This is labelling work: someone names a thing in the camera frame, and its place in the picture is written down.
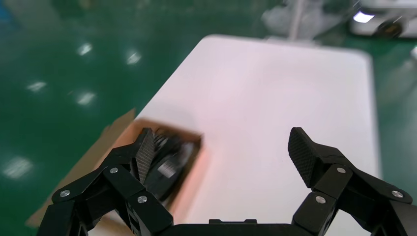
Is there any black power cable with plug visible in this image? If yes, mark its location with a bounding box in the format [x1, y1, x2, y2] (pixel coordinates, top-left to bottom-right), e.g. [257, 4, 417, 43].
[143, 128, 200, 205]

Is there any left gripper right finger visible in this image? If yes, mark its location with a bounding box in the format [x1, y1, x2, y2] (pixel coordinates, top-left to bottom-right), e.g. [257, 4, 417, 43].
[287, 127, 417, 236]

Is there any open brown cardboard box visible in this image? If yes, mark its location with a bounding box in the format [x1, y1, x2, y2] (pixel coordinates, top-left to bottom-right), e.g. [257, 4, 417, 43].
[25, 108, 209, 229]

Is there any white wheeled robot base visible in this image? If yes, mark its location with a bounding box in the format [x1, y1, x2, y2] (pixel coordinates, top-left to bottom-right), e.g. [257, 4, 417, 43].
[349, 0, 417, 39]

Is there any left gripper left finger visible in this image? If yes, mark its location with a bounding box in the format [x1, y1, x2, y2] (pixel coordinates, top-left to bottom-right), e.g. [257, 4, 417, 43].
[37, 127, 174, 236]

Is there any white metal stand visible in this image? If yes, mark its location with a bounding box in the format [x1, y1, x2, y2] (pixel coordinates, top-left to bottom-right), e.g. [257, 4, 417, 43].
[261, 0, 328, 42]

